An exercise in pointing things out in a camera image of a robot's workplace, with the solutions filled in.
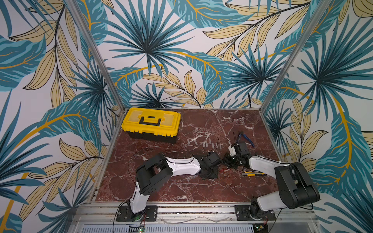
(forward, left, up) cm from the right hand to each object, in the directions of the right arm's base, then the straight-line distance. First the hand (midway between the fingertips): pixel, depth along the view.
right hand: (220, 161), depth 92 cm
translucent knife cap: (+14, +15, 0) cm, 20 cm away
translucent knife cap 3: (+12, +8, +1) cm, 14 cm away
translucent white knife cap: (+15, +20, 0) cm, 25 cm away
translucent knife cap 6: (+13, +1, -1) cm, 13 cm away
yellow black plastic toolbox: (+16, +42, +18) cm, 49 cm away
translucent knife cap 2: (+13, +9, 0) cm, 16 cm away
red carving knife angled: (-6, -2, 0) cm, 7 cm away
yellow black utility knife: (-9, -17, +2) cm, 19 cm away
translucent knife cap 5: (+11, +3, 0) cm, 11 cm away
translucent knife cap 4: (+13, +5, +2) cm, 14 cm away
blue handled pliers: (+21, -19, 0) cm, 28 cm away
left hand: (-11, +5, +1) cm, 12 cm away
